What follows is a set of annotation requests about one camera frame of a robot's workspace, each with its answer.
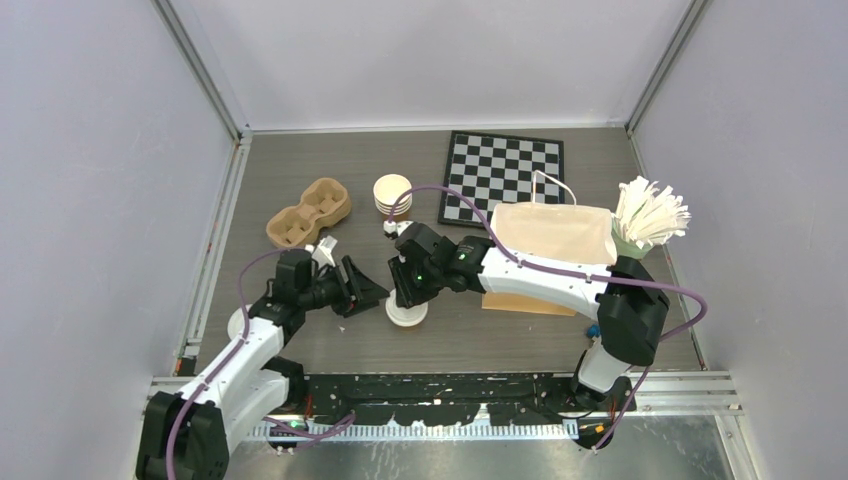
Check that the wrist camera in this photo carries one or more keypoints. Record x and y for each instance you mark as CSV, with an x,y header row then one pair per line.
x,y
393,229
322,252

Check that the stack of paper cups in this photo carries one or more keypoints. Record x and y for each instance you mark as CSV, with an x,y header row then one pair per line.
x,y
387,190

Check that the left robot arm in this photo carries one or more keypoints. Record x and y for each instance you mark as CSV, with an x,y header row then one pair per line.
x,y
192,432

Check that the stack of white lids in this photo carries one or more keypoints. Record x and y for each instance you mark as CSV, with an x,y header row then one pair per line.
x,y
235,324

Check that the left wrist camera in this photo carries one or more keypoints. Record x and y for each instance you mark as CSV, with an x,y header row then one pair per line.
x,y
322,252

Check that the white plastic cup lid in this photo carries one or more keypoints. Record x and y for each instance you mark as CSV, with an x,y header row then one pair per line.
x,y
405,317

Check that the brown pulp cup carrier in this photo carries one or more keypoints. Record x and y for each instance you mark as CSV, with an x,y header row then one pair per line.
x,y
323,204

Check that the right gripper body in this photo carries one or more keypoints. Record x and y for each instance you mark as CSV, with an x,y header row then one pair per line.
x,y
432,272

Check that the green cup of paper sticks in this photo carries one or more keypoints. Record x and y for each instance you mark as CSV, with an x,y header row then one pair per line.
x,y
647,217

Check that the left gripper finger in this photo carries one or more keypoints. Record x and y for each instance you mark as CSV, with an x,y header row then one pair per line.
x,y
357,307
362,291

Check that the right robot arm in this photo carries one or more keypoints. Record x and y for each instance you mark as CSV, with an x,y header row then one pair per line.
x,y
623,299

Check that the black white checkerboard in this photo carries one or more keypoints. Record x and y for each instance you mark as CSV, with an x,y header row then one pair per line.
x,y
490,169

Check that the brown paper bag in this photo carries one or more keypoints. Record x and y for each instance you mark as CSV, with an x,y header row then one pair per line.
x,y
571,232

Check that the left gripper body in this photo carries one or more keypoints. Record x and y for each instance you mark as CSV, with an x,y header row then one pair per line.
x,y
329,291

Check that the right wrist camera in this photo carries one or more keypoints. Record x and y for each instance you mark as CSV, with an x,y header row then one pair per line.
x,y
393,229

